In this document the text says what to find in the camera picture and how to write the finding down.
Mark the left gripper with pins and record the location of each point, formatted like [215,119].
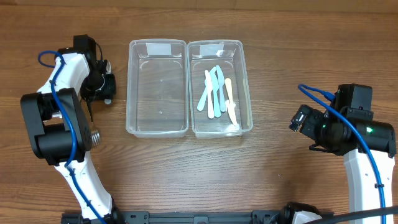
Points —
[94,84]

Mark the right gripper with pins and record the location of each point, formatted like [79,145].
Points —
[313,128]

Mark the yellow plastic knife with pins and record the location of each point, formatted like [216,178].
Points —
[231,104]

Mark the pale blue knife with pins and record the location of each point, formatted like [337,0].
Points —
[221,83]
[215,85]

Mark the pale blue knife angled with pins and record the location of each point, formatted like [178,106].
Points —
[202,101]

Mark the cream plastic knife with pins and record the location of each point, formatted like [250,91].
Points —
[209,88]

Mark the pale blue plastic fork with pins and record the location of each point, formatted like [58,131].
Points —
[109,84]

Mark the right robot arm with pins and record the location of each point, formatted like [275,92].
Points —
[346,128]

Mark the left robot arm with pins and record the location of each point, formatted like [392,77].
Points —
[62,133]

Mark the left clear plastic container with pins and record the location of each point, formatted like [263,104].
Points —
[157,89]

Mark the clear plastic container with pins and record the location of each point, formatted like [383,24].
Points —
[229,55]
[157,89]

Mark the right clear plastic container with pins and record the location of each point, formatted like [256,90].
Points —
[229,55]

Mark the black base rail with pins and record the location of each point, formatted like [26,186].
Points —
[256,216]

